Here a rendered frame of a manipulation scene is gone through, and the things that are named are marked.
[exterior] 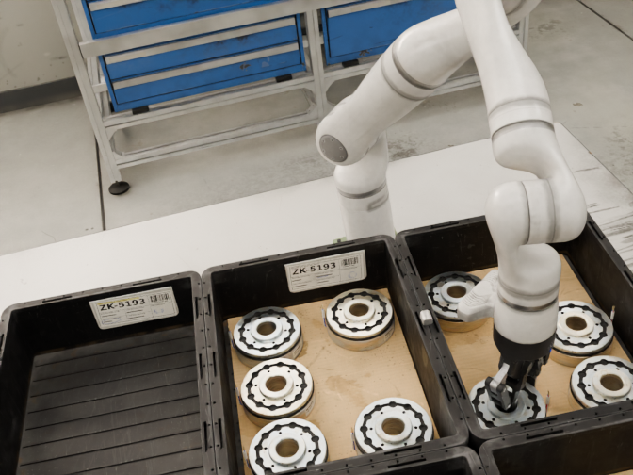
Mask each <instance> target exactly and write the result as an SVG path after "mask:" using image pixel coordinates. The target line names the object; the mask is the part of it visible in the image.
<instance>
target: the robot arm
mask: <svg viewBox="0 0 633 475"><path fill-rule="evenodd" d="M454 1H455V4H456V7H457V9H454V10H451V11H450V12H447V13H444V14H441V15H438V16H436V17H433V18H430V19H428V20H427V21H424V22H421V23H419V24H417V25H414V26H412V27H410V28H409V29H407V30H406V31H404V32H403V33H402V34H401V35H400V36H399V37H398V38H397V39H396V40H395V41H394V42H393V43H392V44H391V45H390V47H389V48H388V49H387V50H386V51H385V52H384V53H383V55H382V56H381V58H380V59H379V60H378V61H377V62H376V64H375V65H374V66H373V68H372V69H371V70H370V72H369V73H368V74H367V76H366V77H365V79H364V80H363V82H362V83H361V84H360V86H359V87H358V89H357V90H356V91H355V92H354V93H353V95H351V96H348V97H346V98H345V99H343V100H342V101H341V102H340V103H339V104H338V105H337V106H336V107H335V108H334V109H333V110H332V111H331V112H330V113H329V114H328V115H327V116H326V117H325V118H324V119H323V120H322V121H321V123H320V124H319V126H318V128H317V131H316V146H317V149H318V150H319V152H320V154H321V155H322V156H323V158H325V159H326V160H327V161H329V162H330V163H332V164H334V165H336V167H335V170H334V176H333V177H334V183H335V187H336V192H337V196H338V201H339V205H340V210H341V215H342V220H343V224H344V229H345V233H346V238H347V240H353V239H357V238H367V237H372V236H376V235H388V236H391V237H392V238H393V239H395V228H394V222H393V215H392V209H391V203H390V196H389V190H388V184H387V178H386V171H387V168H388V163H389V156H388V145H387V134H386V128H388V127H389V126H390V125H392V124H393V123H395V122H396V121H398V120H399V119H401V118H402V117H403V116H405V115H406V114H407V113H409V112H410V111H411V110H413V109H414V108H415V107H416V106H418V105H419V104H420V103H421V102H423V101H424V100H425V99H426V98H428V97H429V96H430V95H431V94H432V93H433V92H434V91H435V90H437V89H438V88H439V87H440V86H441V85H442V84H443V83H444V82H445V81H446V80H447V79H448V78H449V77H450V76H451V75H452V74H453V73H454V72H455V71H456V70H458V69H459V68H460V67H461V66H462V65H463V64H464V63H465V62H466V61H467V60H468V59H469V58H471V57H474V60H475V62H476V65H477V68H478V72H479V77H480V81H481V85H482V88H483V92H484V98H485V103H486V108H487V115H488V122H489V128H490V135H491V141H492V148H493V153H494V157H495V161H496V162H497V163H498V164H499V165H500V166H502V167H504V168H508V169H512V170H517V171H524V172H530V173H533V174H534V175H536V176H537V177H538V178H539V179H536V180H525V181H513V182H505V183H501V184H499V185H497V186H496V187H494V188H493V189H492V190H491V192H490V193H489V195H488V197H487V199H486V203H485V217H486V221H487V224H488V227H489V230H490V233H491V235H492V238H493V241H494V244H495V249H496V252H497V259H498V270H491V271H490V272H489V273H488V274H487V275H486V276H485V277H484V278H483V279H482V280H481V281H480V282H479V283H478V284H477V285H476V286H475V287H474V288H473V289H472V290H471V291H470V292H469V294H467V295H466V296H465V297H464V298H463V299H462V300H461V301H460V302H459V303H458V305H457V317H458V318H459V319H461V320H463V321H465V322H472V321H476V320H479V319H484V318H489V317H492V318H494V326H493V340H494V343H495V345H496V347H497V349H498V350H499V352H500V358H499V363H498V369H499V371H498V373H497V375H496V376H495V377H494V378H493V377H490V376H488V377H487V378H486V379H485V382H484V384H485V387H486V390H487V394H488V397H489V400H490V401H492V402H494V403H495V404H497V405H499V411H501V412H504V413H510V412H512V411H514V410H515V409H516V408H517V403H518V395H519V392H520V390H521V389H523V388H524V387H525V384H526V382H527V383H529V384H530V385H532V386H534V387H535V388H536V384H537V376H539V375H540V374H541V370H542V369H541V366H542V365H546V364H547V363H548V359H549V355H550V353H551V350H552V348H553V346H554V343H555V336H556V332H557V329H558V328H557V321H558V314H559V288H560V275H561V260H560V256H559V254H558V253H557V251H556V250H555V249H554V248H552V247H551V246H549V245H547V244H545V243H555V242H565V241H570V240H573V239H575V238H577V237H578V236H579V235H580V234H581V232H582V231H583V229H584V226H585V224H586V220H587V206H586V201H585V198H584V195H583V193H582V191H581V189H580V186H579V184H578V182H577V180H576V179H575V177H574V175H573V173H572V172H571V170H570V168H569V166H568V164H567V162H566V160H565V158H564V156H563V154H562V152H561V149H560V147H559V144H558V141H557V138H556V133H555V128H554V123H553V117H552V112H551V106H550V101H549V97H548V93H547V90H546V88H545V85H544V82H543V80H542V78H541V76H540V74H539V72H538V70H537V69H536V67H535V65H534V64H533V62H532V61H531V59H530V58H529V56H528V54H527V53H526V51H525V50H524V48H523V47H522V45H521V43H520V42H519V40H518V39H517V38H516V36H515V34H514V33H513V31H512V29H511V27H512V26H513V25H515V24H517V23H518V22H519V21H521V20H522V19H523V18H525V17H526V16H527V15H528V14H530V12H531V11H532V10H534V9H535V8H536V7H537V5H538V4H539V3H540V2H541V1H542V0H454ZM518 379H519V381H518ZM509 387H510V388H511V389H512V393H511V392H510V391H509V390H508V389H509Z"/></svg>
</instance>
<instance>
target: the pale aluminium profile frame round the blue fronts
mask: <svg viewBox="0 0 633 475"><path fill-rule="evenodd" d="M355 1H359V0H281V1H276V2H272V3H267V4H263V5H258V6H253V7H248V8H241V9H236V10H231V11H226V12H222V13H217V14H212V15H207V16H203V17H199V18H194V19H189V20H184V21H181V22H176V23H171V24H166V25H159V26H154V27H150V28H145V29H140V30H136V31H132V32H127V33H122V34H118V35H114V36H109V37H104V38H100V39H95V40H93V39H92V36H91V33H90V30H89V25H88V21H87V18H86V15H85V12H84V9H83V6H82V3H81V0H71V3H72V6H73V11H74V14H75V18H76V21H77V23H78V26H79V29H80V32H81V36H82V39H83V41H82V42H78V40H77V37H76V34H75V31H74V28H73V23H72V20H71V17H70V14H69V11H68V8H67V5H66V2H65V0H51V3H52V6H53V9H54V12H55V15H56V17H57V22H58V25H59V28H60V31H61V34H62V37H63V40H64V42H65V45H66V48H67V51H68V54H69V57H70V60H71V63H72V65H73V70H74V73H75V76H76V79H77V82H78V85H79V88H80V90H81V93H82V96H83V99H84V102H85V105H86V108H87V111H88V114H89V118H90V121H91V124H92V127H93V130H94V133H95V136H96V138H97V141H98V144H99V147H100V150H101V153H102V156H103V159H104V162H105V166H106V169H107V172H108V175H109V178H110V181H111V183H114V184H112V185H111V186H110V187H109V188H108V191H109V193H110V194H112V195H121V194H124V193H125V192H126V191H127V190H128V189H129V188H130V187H129V184H128V183H127V182H124V181H122V176H121V173H120V170H119V169H121V168H125V167H129V166H134V165H137V164H141V163H146V162H150V161H154V160H158V159H162V158H166V157H171V156H178V155H182V154H186V153H190V152H195V151H199V150H202V149H207V148H211V147H215V146H220V145H223V144H227V143H232V142H236V141H240V140H244V139H251V138H255V137H260V136H264V135H267V134H272V133H276V132H280V131H285V130H288V129H292V128H297V127H301V126H305V125H309V124H313V123H317V127H318V126H319V124H320V123H321V121H322V120H323V119H324V118H325V117H326V116H327V115H328V114H329V113H330V112H331V111H332V110H333V109H334V108H335V107H336V106H337V105H338V104H337V105H336V104H333V103H331V102H329V101H328V100H327V97H326V91H328V88H329V86H330V85H331V84H332V82H334V80H338V79H342V78H347V77H351V76H355V75H359V74H367V73H369V72H370V70H371V69H372V68H373V66H374V65H375V64H376V62H377V61H378V60H379V59H380V58H381V56H378V57H371V58H367V59H362V60H358V59H353V60H349V61H344V62H342V64H341V65H336V66H332V67H328V68H324V69H323V63H322V55H321V46H320V44H323V43H324V40H323V31H321V32H319V28H318V19H317V9H320V8H327V7H332V6H337V5H341V4H346V3H350V2H355ZM302 12H304V19H305V26H306V34H307V35H303V36H302V41H303V49H304V56H305V64H306V71H307V73H306V72H305V71H301V72H297V73H293V75H291V74H285V75H281V76H276V77H275V79H273V80H269V81H265V82H260V83H256V84H251V85H248V86H243V87H239V88H234V89H230V90H223V91H218V92H214V93H209V94H206V95H201V96H197V97H192V98H188V99H184V100H179V101H175V102H170V103H166V104H162V105H158V106H150V107H148V106H141V107H136V108H132V111H128V112H124V113H120V114H116V115H111V112H114V111H115V110H114V107H113V104H112V103H109V101H111V98H110V95H109V91H108V88H107V85H106V80H105V77H104V74H103V70H102V67H101V64H100V61H99V58H98V56H100V55H104V54H109V53H114V52H119V51H122V50H127V49H132V48H136V47H140V46H145V45H149V44H154V43H159V42H162V41H171V40H175V39H180V38H184V37H188V36H193V35H198V34H202V33H206V32H211V31H216V30H221V29H224V28H229V27H234V26H239V25H247V24H251V23H256V22H261V21H265V20H269V19H274V18H279V17H284V16H288V15H292V14H297V13H302ZM528 22H529V14H528V15H527V16H526V17H525V18H523V19H522V20H521V21H519V22H518V23H517V24H515V25H513V26H512V27H511V29H512V31H513V33H514V34H515V36H516V38H517V39H518V40H519V42H520V43H521V45H522V47H523V48H524V50H525V51H526V52H527V49H528ZM84 58H86V59H87V65H88V69H87V67H86V64H85V61H84ZM479 85H481V81H480V77H479V72H477V73H472V74H466V75H461V76H457V77H453V78H449V79H447V80H446V81H445V82H444V83H443V84H442V85H441V86H440V87H439V88H438V89H437V90H435V91H434V92H433V93H432V94H431V95H430V96H429V97H431V96H435V95H439V94H443V93H448V92H452V91H455V90H463V89H467V88H472V87H475V86H479ZM295 89H302V91H303V93H304V95H305V97H306V99H307V101H308V102H309V104H310V107H309V108H308V109H306V111H304V112H301V113H297V114H292V115H288V116H283V117H280V118H276V119H271V120H267V121H263V122H259V123H251V124H247V125H243V126H239V127H235V128H231V129H226V130H222V131H219V132H214V133H210V134H205V135H201V136H198V137H193V138H189V139H181V140H177V141H173V142H169V143H165V144H160V145H156V146H153V147H148V148H144V149H139V150H136V151H132V152H127V153H125V152H121V151H119V150H117V149H115V141H114V132H115V131H117V129H120V128H124V127H128V126H132V125H137V124H141V123H148V122H153V121H157V120H162V119H166V118H170V117H174V116H178V115H183V114H187V113H191V112H195V111H200V110H204V109H208V108H212V107H217V106H224V105H229V104H232V103H237V102H241V101H246V100H250V99H254V98H258V97H263V96H267V95H271V94H275V93H279V92H284V91H288V90H295ZM115 182H116V183H115Z"/></svg>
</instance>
